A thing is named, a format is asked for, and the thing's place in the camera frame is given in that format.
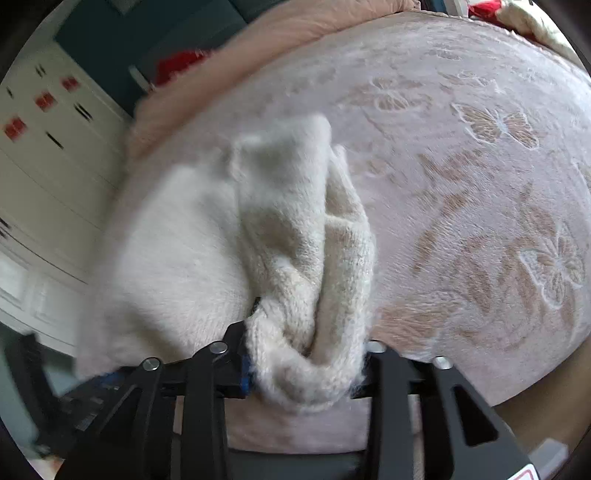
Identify red pillow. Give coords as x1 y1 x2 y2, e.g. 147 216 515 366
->
153 49 214 87

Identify pink floral bedspread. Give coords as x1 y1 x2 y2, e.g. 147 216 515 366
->
120 10 590 454

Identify pink folded quilt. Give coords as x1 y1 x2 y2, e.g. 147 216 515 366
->
127 0 421 162

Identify teal headboard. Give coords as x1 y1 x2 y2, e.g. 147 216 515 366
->
56 0 279 114

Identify white wardrobe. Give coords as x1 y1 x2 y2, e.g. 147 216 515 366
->
1 42 130 355

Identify white knit sweater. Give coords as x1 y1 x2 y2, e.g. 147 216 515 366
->
76 114 376 411

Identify red and white plush toy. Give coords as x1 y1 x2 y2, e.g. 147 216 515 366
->
468 0 582 66

